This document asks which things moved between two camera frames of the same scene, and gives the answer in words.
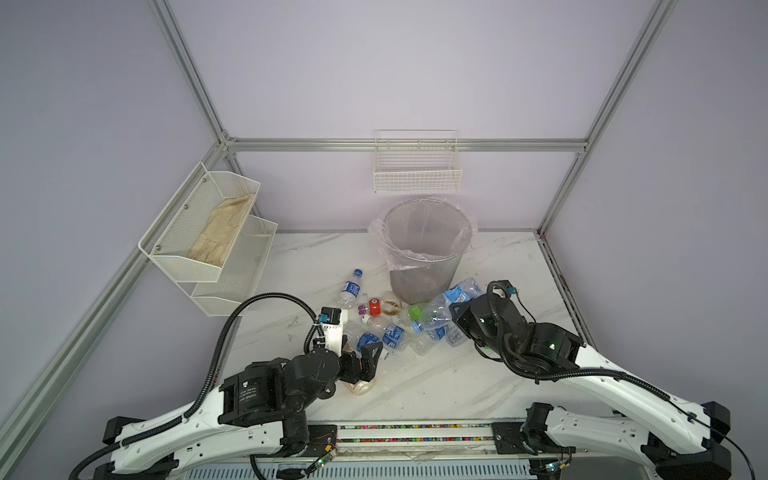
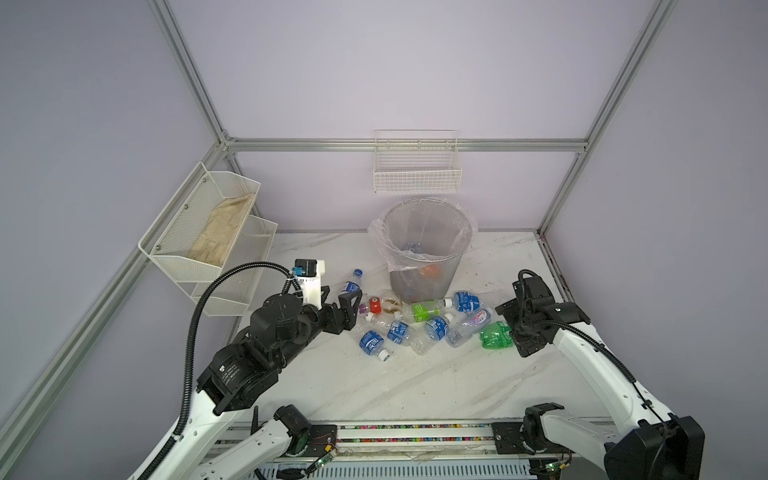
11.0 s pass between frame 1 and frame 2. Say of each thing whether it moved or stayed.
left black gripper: moved
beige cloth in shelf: stayed
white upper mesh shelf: stayed
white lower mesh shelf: stayed
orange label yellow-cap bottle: moved
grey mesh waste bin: stayed
